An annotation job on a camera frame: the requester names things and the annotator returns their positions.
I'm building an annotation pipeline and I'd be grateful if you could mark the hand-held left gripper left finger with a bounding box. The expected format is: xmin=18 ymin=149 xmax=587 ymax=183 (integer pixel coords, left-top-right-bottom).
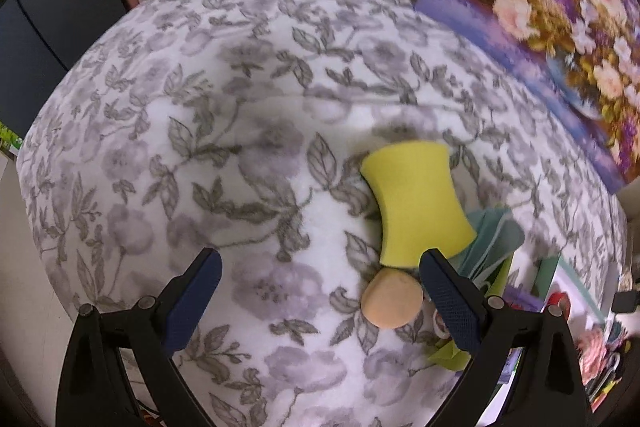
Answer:
xmin=56 ymin=248 xmax=223 ymax=427

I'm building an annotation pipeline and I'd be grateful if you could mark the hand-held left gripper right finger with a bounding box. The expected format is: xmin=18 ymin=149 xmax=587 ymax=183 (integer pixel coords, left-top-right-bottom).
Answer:
xmin=420 ymin=248 xmax=593 ymax=427

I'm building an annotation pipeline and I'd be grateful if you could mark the lime green cloth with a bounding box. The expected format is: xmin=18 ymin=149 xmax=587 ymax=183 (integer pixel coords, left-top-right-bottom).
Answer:
xmin=425 ymin=252 xmax=516 ymax=373

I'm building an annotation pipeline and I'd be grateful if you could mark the tan round puff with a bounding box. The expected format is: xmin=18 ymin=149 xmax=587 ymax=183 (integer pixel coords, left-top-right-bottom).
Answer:
xmin=361 ymin=268 xmax=425 ymax=329

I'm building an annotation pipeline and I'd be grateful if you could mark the purple tissue packet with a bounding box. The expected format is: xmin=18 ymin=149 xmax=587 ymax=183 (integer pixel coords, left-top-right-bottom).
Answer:
xmin=500 ymin=287 xmax=546 ymax=383

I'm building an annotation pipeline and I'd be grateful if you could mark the blue face mask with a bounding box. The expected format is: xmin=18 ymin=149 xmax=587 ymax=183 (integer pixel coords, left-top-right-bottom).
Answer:
xmin=452 ymin=206 xmax=526 ymax=283

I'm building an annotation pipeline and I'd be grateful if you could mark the teal shallow cardboard box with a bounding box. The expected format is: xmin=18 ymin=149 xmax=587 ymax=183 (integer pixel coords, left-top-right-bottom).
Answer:
xmin=532 ymin=254 xmax=626 ymax=358

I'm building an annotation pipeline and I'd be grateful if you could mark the yellow sponge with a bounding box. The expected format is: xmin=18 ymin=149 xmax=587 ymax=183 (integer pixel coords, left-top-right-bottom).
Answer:
xmin=360 ymin=139 xmax=477 ymax=269

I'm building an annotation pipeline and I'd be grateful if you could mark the pink white fluffy towel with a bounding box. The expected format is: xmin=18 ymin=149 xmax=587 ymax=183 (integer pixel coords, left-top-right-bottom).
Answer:
xmin=575 ymin=327 xmax=608 ymax=383

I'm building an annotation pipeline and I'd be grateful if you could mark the white tape roll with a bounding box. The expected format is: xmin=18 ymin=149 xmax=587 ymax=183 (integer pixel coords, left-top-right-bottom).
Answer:
xmin=431 ymin=307 xmax=451 ymax=339

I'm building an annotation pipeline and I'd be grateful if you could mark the grey floral blanket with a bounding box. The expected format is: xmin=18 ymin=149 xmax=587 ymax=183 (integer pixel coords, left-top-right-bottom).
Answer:
xmin=15 ymin=0 xmax=628 ymax=427

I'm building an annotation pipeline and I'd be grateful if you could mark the pile of colourful toys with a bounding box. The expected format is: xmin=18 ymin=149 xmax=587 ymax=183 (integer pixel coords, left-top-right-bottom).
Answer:
xmin=585 ymin=327 xmax=633 ymax=413

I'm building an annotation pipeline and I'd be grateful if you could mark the green printed carton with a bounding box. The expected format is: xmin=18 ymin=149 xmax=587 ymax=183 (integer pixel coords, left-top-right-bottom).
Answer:
xmin=0 ymin=121 xmax=23 ymax=158

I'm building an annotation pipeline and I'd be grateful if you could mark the floral still life painting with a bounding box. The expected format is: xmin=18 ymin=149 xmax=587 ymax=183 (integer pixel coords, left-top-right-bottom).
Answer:
xmin=414 ymin=0 xmax=640 ymax=195

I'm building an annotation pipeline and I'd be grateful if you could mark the dark blue cabinet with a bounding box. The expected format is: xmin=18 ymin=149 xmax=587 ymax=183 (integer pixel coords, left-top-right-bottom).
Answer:
xmin=0 ymin=0 xmax=126 ymax=138

